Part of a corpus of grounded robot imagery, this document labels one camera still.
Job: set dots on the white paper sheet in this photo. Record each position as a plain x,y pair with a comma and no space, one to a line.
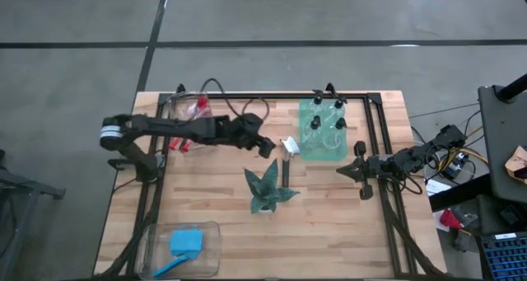
438,187

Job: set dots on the brown cardboard box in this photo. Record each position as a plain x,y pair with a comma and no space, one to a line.
518,161

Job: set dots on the white plant pot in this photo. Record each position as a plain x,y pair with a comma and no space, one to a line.
267,211

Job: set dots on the black cart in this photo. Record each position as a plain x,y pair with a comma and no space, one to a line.
502,149

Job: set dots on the black metal table frame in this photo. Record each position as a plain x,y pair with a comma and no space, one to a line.
271,95

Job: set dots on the grey metal stand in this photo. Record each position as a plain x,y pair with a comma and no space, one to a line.
24,190

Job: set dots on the green snake plant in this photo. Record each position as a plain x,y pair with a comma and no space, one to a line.
267,188

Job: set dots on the black power supply box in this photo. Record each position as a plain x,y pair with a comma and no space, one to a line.
456,167

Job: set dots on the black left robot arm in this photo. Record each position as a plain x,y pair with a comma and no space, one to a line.
164,126

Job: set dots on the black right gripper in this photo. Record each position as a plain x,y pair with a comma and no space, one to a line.
372,167

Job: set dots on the tall clear plastic bin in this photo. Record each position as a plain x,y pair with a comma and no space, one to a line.
181,108

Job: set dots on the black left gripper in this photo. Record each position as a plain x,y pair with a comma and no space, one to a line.
245,130

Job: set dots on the clear glass pump bottle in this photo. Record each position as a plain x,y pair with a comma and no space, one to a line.
317,100
315,124
339,104
341,124

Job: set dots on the green translucent plastic bin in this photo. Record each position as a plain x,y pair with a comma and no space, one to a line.
325,151

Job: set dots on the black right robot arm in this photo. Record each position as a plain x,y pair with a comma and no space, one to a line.
436,145

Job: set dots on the wide clear plastic bin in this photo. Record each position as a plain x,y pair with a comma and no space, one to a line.
206,240

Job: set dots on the red object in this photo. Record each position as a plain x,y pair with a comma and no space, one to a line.
449,220

